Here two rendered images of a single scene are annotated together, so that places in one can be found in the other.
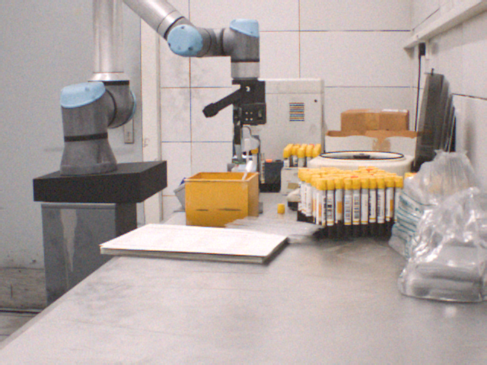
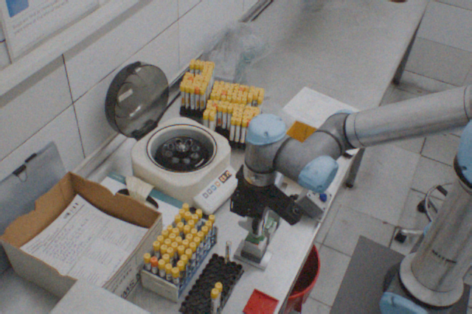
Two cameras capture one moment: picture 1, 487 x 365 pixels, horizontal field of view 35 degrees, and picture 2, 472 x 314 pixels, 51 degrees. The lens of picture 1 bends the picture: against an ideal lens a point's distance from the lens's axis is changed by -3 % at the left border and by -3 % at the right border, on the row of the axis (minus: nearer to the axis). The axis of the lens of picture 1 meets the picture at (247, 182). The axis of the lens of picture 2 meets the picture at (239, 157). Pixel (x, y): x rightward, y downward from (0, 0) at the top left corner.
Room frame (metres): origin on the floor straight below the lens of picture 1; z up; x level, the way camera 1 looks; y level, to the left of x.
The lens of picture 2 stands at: (2.77, 0.15, 1.95)
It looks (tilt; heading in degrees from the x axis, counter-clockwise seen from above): 44 degrees down; 195
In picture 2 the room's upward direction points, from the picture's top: 5 degrees clockwise
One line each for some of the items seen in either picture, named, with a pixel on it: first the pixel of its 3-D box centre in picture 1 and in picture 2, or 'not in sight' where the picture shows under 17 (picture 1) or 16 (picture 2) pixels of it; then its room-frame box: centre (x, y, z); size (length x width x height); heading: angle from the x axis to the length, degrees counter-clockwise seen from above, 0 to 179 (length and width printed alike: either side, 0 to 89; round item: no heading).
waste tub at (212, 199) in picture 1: (223, 199); (304, 150); (1.65, 0.05, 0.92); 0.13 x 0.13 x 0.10; 80
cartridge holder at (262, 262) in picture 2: not in sight; (254, 251); (2.03, 0.01, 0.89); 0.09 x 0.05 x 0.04; 85
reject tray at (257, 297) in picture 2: not in sight; (261, 306); (2.17, 0.08, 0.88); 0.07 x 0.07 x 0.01; 82
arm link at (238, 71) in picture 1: (245, 71); (259, 169); (2.04, 0.00, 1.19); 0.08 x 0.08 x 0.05
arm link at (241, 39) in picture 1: (243, 40); (265, 143); (2.03, 0.01, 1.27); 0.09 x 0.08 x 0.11; 71
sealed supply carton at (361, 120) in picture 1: (376, 134); not in sight; (2.88, -0.47, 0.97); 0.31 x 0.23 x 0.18; 166
